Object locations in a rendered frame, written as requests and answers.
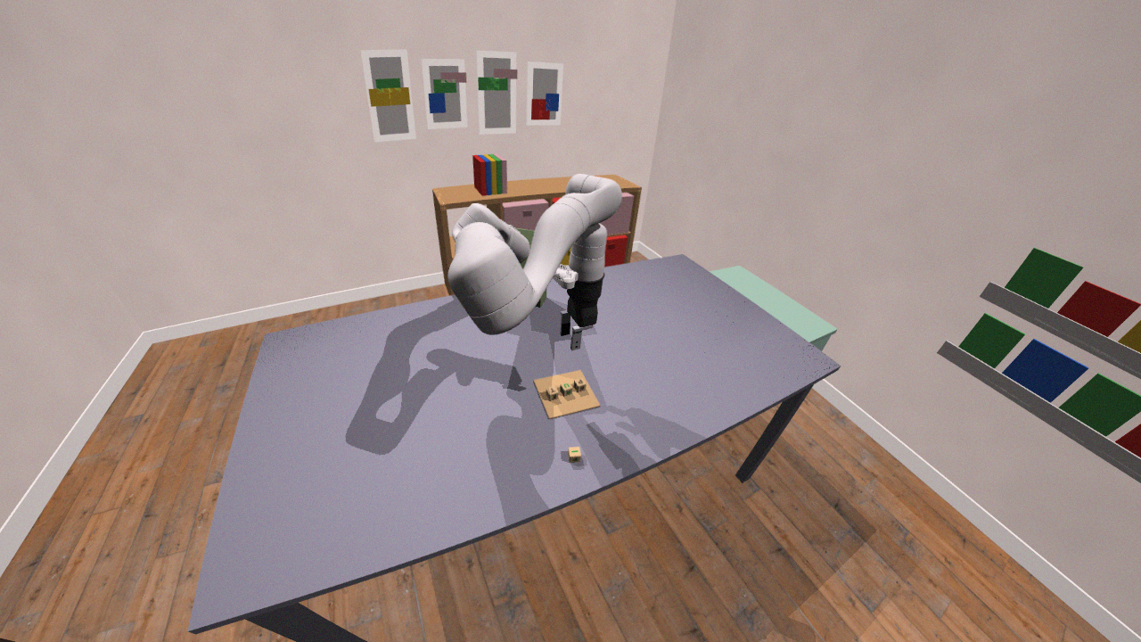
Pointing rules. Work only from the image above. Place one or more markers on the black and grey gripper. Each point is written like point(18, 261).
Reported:
point(583, 279)

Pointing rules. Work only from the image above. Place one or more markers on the tan square mat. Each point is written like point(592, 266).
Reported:
point(576, 402)

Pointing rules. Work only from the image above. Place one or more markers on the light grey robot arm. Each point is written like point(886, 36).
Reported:
point(485, 274)

